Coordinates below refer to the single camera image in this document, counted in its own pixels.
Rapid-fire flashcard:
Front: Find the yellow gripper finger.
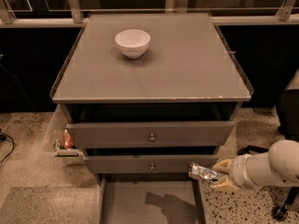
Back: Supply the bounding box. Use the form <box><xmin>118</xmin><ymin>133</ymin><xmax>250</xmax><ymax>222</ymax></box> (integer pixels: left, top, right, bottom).
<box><xmin>212</xmin><ymin>159</ymin><xmax>233</xmax><ymax>174</ymax></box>
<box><xmin>210</xmin><ymin>175</ymin><xmax>239</xmax><ymax>193</ymax></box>

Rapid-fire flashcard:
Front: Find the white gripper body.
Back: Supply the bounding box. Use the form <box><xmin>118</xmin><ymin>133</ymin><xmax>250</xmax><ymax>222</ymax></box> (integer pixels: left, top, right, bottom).
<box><xmin>229</xmin><ymin>154</ymin><xmax>251</xmax><ymax>189</ymax></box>

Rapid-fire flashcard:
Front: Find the crushed redbull can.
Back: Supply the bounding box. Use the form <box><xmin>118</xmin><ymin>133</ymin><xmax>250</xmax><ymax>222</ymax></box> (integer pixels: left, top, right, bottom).
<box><xmin>188</xmin><ymin>162</ymin><xmax>219</xmax><ymax>183</ymax></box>

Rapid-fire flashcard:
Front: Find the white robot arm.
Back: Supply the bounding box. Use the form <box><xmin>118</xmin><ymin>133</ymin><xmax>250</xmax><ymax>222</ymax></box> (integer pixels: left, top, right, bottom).
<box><xmin>210</xmin><ymin>140</ymin><xmax>299</xmax><ymax>192</ymax></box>

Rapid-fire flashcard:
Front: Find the bottom grey drawer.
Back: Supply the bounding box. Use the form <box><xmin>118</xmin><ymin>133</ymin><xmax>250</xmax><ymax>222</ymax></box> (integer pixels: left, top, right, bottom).
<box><xmin>99</xmin><ymin>175</ymin><xmax>208</xmax><ymax>224</ymax></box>

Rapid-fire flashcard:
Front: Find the grey drawer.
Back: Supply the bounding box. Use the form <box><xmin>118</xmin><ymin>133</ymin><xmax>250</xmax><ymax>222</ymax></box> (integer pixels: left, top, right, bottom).
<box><xmin>84</xmin><ymin>147</ymin><xmax>218</xmax><ymax>174</ymax></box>
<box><xmin>99</xmin><ymin>175</ymin><xmax>208</xmax><ymax>224</ymax></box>
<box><xmin>66</xmin><ymin>121</ymin><xmax>234</xmax><ymax>148</ymax></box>

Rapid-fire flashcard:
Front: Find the top grey drawer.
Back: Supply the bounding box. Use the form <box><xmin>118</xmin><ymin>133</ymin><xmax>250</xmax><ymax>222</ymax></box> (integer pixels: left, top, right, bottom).
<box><xmin>66</xmin><ymin>121</ymin><xmax>234</xmax><ymax>148</ymax></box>

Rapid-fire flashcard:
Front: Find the grey drawer cabinet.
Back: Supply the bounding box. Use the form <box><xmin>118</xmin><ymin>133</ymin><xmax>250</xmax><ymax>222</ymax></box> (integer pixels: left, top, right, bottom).
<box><xmin>50</xmin><ymin>12</ymin><xmax>255</xmax><ymax>224</ymax></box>

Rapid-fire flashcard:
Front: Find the middle grey drawer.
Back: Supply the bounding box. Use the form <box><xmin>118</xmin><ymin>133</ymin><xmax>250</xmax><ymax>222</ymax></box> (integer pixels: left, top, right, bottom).
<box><xmin>84</xmin><ymin>147</ymin><xmax>218</xmax><ymax>174</ymax></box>

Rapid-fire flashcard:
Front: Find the black office chair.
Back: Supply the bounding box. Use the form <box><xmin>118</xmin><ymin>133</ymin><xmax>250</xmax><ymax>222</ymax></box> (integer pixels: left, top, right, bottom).
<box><xmin>237</xmin><ymin>89</ymin><xmax>299</xmax><ymax>222</ymax></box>

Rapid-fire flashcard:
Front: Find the white ceramic bowl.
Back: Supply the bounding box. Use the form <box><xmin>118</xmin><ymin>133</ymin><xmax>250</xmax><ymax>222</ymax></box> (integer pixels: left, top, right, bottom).
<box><xmin>115</xmin><ymin>29</ymin><xmax>150</xmax><ymax>59</ymax></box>

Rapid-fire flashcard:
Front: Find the red snack packet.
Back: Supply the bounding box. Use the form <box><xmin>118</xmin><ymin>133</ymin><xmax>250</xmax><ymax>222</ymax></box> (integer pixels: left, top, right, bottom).
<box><xmin>64</xmin><ymin>130</ymin><xmax>74</xmax><ymax>149</ymax></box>

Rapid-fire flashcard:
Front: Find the metal window railing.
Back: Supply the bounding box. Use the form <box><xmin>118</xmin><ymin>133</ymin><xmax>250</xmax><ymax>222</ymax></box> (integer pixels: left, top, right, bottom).
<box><xmin>0</xmin><ymin>0</ymin><xmax>299</xmax><ymax>26</ymax></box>

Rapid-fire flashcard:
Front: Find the black floor cable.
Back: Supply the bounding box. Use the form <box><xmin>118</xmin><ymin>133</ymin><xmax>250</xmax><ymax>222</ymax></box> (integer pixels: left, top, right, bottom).
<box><xmin>0</xmin><ymin>131</ymin><xmax>17</xmax><ymax>166</ymax></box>

